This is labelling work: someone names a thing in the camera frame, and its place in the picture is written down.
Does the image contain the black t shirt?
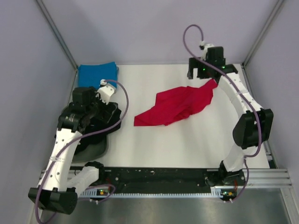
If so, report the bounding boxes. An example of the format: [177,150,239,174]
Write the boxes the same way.
[75,109,121,154]

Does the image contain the red t shirt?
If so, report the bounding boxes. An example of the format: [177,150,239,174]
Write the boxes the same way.
[134,79,218,126]

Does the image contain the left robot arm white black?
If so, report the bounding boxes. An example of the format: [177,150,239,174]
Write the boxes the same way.
[28,84,122,215]

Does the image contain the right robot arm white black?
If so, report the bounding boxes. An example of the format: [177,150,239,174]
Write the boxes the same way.
[187,43,274,186]

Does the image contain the dark green tray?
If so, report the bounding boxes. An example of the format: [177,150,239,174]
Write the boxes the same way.
[72,136,109,163]

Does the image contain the folded blue t shirt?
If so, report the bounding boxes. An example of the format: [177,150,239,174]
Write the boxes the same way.
[78,62,119,89]

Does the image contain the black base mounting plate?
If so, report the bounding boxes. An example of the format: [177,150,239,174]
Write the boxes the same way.
[91,167,245,194]

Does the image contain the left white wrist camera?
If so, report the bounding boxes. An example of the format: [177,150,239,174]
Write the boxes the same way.
[97,79,116,105]

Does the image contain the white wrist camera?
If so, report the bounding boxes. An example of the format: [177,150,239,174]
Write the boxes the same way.
[199,41,214,61]
[97,79,116,105]

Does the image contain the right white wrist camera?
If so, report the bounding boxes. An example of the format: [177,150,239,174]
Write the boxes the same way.
[199,41,214,61]

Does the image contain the right aluminium corner post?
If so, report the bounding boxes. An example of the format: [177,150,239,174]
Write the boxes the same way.
[242,0,286,68]

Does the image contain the aluminium corner post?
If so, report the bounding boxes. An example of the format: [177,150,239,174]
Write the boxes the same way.
[242,0,286,68]
[35,0,78,70]

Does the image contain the left aluminium corner post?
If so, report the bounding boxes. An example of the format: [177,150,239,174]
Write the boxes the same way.
[35,0,78,70]

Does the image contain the grey slotted cable duct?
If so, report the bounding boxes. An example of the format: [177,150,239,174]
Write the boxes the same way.
[79,188,236,200]

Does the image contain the aluminium frame rail front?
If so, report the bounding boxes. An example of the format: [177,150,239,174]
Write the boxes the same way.
[43,167,291,189]

